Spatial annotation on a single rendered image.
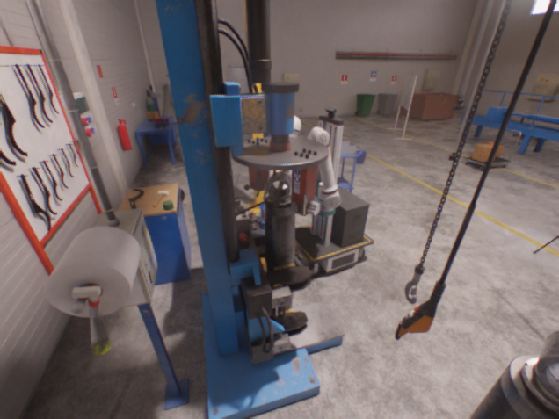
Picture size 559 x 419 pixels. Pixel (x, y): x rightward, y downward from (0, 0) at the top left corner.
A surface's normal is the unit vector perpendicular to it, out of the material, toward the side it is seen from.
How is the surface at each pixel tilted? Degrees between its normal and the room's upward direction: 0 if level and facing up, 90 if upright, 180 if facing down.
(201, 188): 90
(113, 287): 90
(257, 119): 90
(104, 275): 90
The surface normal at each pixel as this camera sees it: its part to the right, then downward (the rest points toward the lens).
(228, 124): 0.29, 0.47
